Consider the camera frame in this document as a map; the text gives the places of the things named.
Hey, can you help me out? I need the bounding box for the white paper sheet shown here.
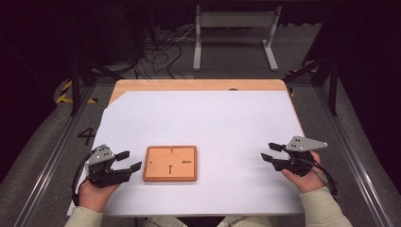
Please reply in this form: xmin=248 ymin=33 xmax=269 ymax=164
xmin=66 ymin=90 xmax=305 ymax=218

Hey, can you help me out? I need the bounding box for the left hand-held gripper cable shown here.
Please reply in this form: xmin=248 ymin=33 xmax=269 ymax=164
xmin=71 ymin=150 xmax=93 ymax=206

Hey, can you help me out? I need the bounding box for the tangle of black floor cables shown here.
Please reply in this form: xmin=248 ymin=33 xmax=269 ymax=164
xmin=131 ymin=26 xmax=197 ymax=79

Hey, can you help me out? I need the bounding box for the grey metal stand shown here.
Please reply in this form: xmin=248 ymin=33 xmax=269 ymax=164
xmin=192 ymin=4 xmax=283 ymax=72

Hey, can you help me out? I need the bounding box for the hand-held gripper cable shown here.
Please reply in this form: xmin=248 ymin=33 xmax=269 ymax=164
xmin=302 ymin=157 xmax=340 ymax=197
xmin=71 ymin=150 xmax=93 ymax=206

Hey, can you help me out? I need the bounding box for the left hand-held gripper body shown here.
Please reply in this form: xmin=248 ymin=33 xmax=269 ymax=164
xmin=84 ymin=144 xmax=133 ymax=189

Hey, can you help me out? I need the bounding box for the right hand-held gripper cable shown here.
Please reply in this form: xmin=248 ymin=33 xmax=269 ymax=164
xmin=302 ymin=157 xmax=340 ymax=197

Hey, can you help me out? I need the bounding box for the aluminium floor rail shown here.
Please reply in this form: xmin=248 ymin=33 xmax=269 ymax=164
xmin=12 ymin=84 xmax=96 ymax=227
xmin=315 ymin=84 xmax=395 ymax=227

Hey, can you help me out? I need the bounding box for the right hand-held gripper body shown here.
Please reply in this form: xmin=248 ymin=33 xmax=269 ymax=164
xmin=272 ymin=135 xmax=329 ymax=178

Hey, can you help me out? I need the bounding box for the black metal stand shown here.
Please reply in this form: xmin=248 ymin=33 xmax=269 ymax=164
xmin=282 ymin=9 xmax=340 ymax=116
xmin=67 ymin=6 xmax=124 ymax=117

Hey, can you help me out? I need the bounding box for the person's left hand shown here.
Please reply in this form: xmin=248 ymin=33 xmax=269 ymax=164
xmin=78 ymin=179 xmax=121 ymax=213

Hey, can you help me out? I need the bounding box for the person's right hand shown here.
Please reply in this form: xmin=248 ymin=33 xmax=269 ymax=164
xmin=281 ymin=150 xmax=327 ymax=194

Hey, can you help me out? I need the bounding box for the square wooden board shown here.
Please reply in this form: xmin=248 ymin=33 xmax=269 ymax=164
xmin=142 ymin=145 xmax=199 ymax=183

